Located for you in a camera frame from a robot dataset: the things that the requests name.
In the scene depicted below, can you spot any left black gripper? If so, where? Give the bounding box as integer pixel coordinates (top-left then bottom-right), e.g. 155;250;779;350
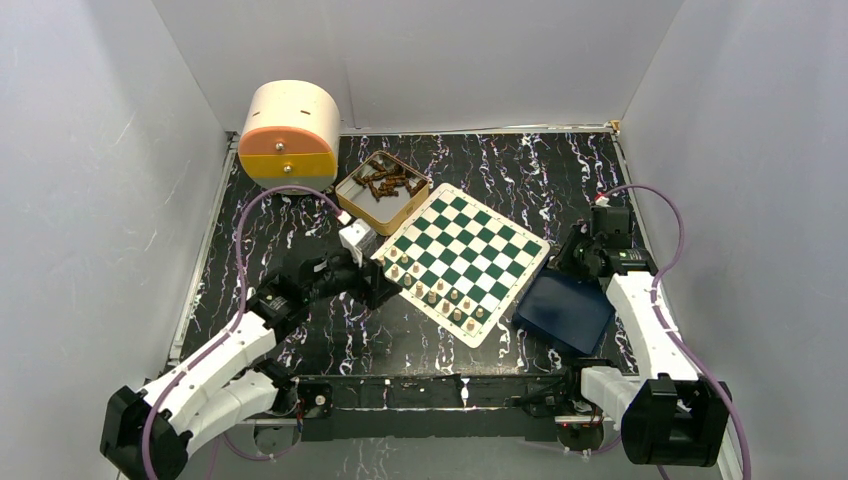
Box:
305;248;402;309

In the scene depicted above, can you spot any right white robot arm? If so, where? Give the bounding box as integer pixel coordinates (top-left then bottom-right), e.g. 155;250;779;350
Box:
552;204;729;467

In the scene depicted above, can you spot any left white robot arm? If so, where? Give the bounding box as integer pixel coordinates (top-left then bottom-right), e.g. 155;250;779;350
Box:
99;249;403;479

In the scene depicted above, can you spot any green white chess board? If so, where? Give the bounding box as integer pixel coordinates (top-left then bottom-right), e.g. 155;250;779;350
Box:
372;184;551;348

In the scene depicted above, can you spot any pile of dark chess pieces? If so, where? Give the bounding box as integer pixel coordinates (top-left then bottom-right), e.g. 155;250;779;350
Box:
353;160;429;201

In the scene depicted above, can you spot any dark blue tray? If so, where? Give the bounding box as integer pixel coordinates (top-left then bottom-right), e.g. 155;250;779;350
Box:
511;269;615;356

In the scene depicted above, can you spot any tan square tin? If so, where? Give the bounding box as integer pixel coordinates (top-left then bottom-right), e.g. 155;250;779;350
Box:
335;151;431;237

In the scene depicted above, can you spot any cream round drawer box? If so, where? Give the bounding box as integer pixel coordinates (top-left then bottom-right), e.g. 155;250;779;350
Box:
238;80;341;191

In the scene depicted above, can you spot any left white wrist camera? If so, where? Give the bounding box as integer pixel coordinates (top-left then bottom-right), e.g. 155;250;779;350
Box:
339;219;377;267

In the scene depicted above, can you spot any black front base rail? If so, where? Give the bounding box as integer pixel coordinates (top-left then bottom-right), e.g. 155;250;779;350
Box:
297;374;594;442

